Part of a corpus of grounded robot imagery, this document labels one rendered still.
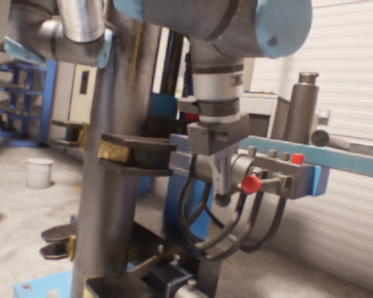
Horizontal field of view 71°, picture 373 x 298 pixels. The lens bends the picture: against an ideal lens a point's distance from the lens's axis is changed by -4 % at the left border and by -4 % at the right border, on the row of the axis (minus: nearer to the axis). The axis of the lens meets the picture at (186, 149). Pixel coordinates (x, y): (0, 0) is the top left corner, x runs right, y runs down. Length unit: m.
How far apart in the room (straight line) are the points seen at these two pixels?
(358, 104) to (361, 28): 0.65
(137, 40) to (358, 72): 2.08
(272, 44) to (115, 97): 0.69
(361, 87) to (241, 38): 2.35
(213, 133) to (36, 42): 0.45
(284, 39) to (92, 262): 0.95
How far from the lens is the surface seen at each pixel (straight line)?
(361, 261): 2.70
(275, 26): 0.34
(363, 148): 0.87
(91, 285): 0.96
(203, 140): 0.46
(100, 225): 1.02
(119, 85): 0.94
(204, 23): 0.32
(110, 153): 0.82
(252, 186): 0.51
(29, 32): 0.71
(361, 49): 2.74
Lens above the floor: 1.07
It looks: 5 degrees down
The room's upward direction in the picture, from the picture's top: 9 degrees clockwise
